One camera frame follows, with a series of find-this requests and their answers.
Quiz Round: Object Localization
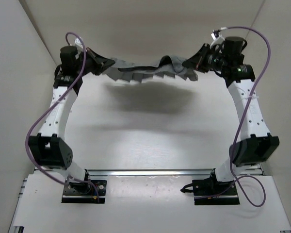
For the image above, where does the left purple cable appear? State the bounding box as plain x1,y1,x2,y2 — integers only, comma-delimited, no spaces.
25,32,88,185

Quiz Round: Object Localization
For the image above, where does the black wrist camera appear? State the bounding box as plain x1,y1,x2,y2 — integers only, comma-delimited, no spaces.
60,46,79,73
222,36,247,66

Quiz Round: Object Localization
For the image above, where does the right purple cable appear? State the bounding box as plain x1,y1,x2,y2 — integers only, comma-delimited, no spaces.
212,26,272,207

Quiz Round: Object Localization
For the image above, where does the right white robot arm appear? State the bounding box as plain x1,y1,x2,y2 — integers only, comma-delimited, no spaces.
183,43,279,195

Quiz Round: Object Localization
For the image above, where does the purple cable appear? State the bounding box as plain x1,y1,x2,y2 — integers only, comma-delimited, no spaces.
212,26,272,207
25,32,88,185

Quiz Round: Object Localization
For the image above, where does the grey pleated skirt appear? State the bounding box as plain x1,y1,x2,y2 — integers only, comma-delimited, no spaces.
103,55,198,83

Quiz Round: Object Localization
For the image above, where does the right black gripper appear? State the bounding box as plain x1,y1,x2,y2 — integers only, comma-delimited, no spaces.
183,46,228,75

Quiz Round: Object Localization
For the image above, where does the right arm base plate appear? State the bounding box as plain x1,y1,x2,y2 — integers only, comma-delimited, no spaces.
180,171,240,206

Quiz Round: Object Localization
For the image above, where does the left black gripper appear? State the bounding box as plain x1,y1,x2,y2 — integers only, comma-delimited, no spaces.
79,46,117,74

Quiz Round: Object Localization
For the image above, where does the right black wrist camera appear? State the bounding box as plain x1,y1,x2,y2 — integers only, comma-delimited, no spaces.
222,36,247,66

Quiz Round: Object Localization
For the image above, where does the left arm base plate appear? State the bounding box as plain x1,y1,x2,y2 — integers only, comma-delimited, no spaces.
61,173,107,204

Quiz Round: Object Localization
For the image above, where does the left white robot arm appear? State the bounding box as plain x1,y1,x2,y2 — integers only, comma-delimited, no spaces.
26,46,115,193

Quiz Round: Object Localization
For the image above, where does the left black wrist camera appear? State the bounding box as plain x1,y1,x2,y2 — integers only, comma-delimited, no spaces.
60,46,79,73

